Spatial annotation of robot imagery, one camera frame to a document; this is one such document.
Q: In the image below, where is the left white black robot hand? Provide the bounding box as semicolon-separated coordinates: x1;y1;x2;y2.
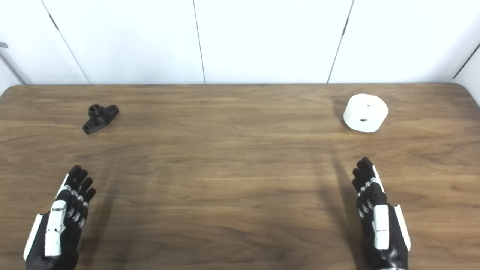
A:
23;165;96;270

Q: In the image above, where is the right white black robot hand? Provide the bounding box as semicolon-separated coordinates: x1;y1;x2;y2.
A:
352;157;411;270

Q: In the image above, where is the round white piece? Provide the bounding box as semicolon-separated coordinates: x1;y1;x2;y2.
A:
343;93;389;133

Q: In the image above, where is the black flanged holder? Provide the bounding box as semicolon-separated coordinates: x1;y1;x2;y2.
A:
82;104;120;135

